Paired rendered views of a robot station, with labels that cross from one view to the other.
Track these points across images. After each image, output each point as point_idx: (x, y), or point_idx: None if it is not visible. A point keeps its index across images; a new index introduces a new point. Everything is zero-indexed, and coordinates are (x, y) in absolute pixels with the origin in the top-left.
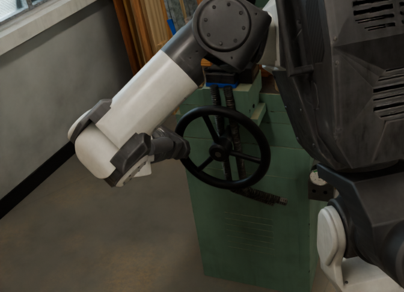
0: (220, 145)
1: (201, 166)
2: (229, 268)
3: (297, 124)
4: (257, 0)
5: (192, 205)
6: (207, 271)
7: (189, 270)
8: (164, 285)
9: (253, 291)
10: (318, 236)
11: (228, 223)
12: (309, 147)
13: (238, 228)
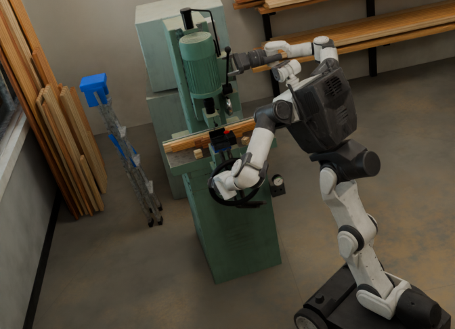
0: None
1: None
2: (231, 270)
3: (304, 140)
4: None
5: (203, 236)
6: (217, 280)
7: (204, 287)
8: (196, 302)
9: (250, 277)
10: (321, 183)
11: (228, 236)
12: (313, 147)
13: (234, 237)
